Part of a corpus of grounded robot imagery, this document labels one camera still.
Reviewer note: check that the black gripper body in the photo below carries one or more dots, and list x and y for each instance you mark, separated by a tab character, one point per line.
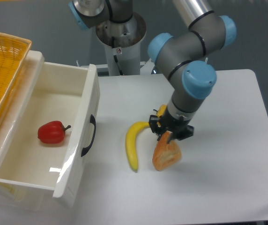
169	123

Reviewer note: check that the white drawer cabinet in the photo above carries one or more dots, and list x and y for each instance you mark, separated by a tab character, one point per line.
12	131

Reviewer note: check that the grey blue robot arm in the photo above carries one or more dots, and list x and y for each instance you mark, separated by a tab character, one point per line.
178	58

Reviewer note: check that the orange toy bread wedge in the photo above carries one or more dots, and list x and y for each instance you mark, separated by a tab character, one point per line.
165	154

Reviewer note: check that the red toy bell pepper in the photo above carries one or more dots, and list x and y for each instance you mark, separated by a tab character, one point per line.
52	132

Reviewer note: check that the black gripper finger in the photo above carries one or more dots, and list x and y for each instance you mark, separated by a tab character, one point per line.
155	126
187	132

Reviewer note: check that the yellow toy banana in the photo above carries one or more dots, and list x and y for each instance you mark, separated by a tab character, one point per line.
130	143

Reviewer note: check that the white top drawer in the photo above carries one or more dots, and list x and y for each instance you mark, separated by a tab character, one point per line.
46	153

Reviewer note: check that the yellow toy bell pepper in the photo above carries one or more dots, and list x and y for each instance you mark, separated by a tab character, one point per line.
160	111

